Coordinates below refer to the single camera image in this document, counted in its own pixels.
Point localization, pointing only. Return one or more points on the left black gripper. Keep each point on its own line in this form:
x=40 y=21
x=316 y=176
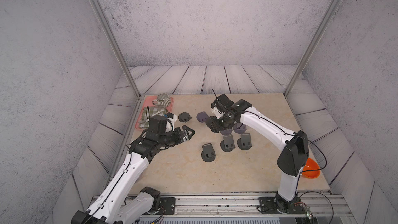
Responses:
x=180 y=137

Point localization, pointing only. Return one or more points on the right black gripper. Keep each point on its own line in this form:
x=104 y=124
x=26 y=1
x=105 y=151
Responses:
x=226 y=128

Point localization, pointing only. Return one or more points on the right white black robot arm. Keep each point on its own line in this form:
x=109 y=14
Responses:
x=293 y=145

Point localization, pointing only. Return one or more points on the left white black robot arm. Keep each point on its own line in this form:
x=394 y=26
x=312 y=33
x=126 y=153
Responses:
x=109 y=208

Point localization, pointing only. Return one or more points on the striped ceramic cup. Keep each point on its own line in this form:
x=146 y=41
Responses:
x=162 y=100

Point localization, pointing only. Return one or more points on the green checkered cloth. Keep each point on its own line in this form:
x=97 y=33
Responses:
x=149 y=112

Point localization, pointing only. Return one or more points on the pink plastic tray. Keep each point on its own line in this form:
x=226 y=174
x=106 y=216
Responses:
x=148 y=102

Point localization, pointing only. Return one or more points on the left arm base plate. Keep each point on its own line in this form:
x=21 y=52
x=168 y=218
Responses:
x=164 y=206

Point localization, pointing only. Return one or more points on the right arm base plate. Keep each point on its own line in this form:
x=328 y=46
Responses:
x=269 y=205

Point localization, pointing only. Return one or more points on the aluminium rail frame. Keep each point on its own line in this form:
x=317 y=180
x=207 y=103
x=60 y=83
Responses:
x=241 y=208

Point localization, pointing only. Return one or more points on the right metal corner post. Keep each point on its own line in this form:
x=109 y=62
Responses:
x=305 y=17

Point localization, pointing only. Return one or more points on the metal corner post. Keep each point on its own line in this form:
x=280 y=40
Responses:
x=114 y=45
x=305 y=17

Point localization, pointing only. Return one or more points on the left metal corner post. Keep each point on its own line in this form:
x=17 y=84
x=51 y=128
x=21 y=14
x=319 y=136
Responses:
x=114 y=45

